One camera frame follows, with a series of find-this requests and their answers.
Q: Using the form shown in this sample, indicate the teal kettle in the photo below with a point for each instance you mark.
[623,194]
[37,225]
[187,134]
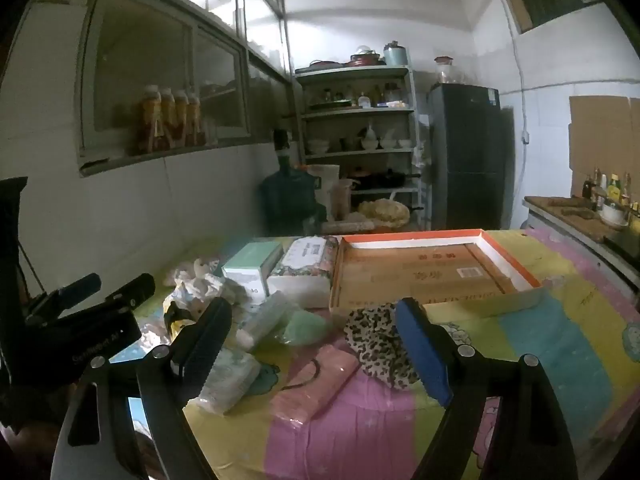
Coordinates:
[395,55]

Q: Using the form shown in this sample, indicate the group of condiment bottles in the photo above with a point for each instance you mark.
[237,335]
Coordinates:
[614,187]

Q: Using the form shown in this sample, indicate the glass-door wall cabinet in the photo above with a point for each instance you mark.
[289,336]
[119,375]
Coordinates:
[192,75]

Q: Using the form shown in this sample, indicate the clear tube pack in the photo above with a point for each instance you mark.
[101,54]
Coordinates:
[265,317]

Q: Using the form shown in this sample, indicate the green tissue box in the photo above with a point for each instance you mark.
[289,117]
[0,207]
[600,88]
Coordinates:
[247,265]

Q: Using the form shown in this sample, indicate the white metal shelf rack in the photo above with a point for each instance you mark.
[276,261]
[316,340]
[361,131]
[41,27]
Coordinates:
[357,112]

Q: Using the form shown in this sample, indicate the floral tissue pack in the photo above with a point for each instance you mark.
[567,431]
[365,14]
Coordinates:
[305,270]

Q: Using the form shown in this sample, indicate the dark refrigerator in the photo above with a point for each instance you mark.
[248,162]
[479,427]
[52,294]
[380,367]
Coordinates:
[470,160]

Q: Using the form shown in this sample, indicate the kitchen counter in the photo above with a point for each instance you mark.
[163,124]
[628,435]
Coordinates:
[560,215]

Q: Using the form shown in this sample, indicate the blue water jug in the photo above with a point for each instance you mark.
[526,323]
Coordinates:
[287,200]

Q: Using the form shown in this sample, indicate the leopard print cloth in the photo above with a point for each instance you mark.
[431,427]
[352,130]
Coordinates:
[375,345]

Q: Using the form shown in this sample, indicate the stack of flatbreads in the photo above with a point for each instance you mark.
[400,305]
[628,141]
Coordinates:
[385,212]

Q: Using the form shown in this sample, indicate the glass jar with red lid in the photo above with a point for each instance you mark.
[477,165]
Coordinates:
[443,70]

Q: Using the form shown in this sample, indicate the black pan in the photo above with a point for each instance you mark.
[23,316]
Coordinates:
[380,178]

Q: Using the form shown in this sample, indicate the colourful printed blanket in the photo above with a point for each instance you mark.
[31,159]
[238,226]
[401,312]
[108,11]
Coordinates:
[550,350]

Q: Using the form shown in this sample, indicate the orange-rimmed cardboard box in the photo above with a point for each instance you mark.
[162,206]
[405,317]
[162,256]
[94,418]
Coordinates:
[425,275]

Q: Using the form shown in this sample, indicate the plastic bags pile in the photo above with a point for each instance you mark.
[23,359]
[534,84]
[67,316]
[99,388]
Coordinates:
[197,275]

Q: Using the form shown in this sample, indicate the wall socket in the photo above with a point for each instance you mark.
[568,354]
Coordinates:
[525,137]

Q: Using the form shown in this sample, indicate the white shelf bowl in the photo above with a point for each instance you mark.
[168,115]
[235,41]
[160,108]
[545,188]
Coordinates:
[317,146]

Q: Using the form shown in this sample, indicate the green round puff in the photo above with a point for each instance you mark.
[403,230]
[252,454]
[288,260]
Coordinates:
[305,327]

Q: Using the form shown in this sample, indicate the clear plastic jar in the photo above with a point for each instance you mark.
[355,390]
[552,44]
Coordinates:
[341,200]

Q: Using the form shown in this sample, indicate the red pot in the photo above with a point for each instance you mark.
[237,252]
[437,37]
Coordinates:
[365,58]

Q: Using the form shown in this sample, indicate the white bag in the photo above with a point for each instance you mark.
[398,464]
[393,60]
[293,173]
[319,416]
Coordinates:
[325,180]

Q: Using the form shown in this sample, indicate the cardboard sheet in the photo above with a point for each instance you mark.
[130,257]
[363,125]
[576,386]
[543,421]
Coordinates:
[605,135]

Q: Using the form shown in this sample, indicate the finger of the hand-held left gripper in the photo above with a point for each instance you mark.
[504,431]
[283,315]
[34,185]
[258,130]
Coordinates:
[75,288]
[135,290]

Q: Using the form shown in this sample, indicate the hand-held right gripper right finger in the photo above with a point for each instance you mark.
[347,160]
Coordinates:
[422,350]

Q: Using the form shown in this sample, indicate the stack of white bowls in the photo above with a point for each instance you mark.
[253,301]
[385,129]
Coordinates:
[370,141]

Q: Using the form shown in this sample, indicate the white tissue pack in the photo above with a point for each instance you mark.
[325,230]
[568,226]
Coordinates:
[230,377]

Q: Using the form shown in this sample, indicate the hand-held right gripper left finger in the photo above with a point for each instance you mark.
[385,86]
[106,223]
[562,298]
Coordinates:
[200,350]

